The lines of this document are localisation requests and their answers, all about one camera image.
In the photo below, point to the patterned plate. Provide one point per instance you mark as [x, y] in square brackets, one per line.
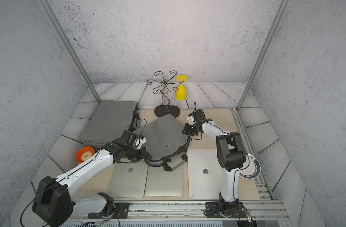
[251, 168]

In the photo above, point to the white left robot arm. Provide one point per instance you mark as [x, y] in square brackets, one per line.
[54, 202]

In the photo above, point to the right aluminium corner post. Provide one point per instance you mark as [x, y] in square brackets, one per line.
[264, 51]

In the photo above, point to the brown wire cup stand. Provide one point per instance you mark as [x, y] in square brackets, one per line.
[162, 89]

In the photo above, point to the grey laptop sleeve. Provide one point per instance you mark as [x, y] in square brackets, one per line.
[166, 145]
[108, 122]

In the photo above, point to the aluminium front rail frame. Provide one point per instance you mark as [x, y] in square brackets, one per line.
[254, 195]

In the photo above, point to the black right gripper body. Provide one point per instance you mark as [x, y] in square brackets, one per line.
[191, 130]

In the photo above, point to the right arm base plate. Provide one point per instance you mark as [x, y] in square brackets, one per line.
[221, 209]

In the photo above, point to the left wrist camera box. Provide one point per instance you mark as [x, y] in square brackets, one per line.
[132, 140]

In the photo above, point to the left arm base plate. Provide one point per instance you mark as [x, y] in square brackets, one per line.
[116, 210]

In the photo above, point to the yellow plastic goblet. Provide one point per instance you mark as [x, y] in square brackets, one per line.
[181, 90]

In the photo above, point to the aluminium corner post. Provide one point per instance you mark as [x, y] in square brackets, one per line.
[52, 18]
[264, 51]

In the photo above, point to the silver apple laptop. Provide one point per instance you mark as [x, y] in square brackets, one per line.
[128, 180]
[205, 174]
[164, 183]

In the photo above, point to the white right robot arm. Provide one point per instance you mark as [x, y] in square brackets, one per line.
[230, 154]

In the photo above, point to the orange bowl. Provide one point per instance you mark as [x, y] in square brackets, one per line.
[84, 154]

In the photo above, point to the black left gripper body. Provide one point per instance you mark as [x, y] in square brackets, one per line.
[137, 155]

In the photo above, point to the grey laptop bag with strap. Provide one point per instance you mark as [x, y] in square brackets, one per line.
[135, 119]

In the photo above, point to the left aluminium corner post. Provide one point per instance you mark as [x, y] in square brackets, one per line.
[52, 18]

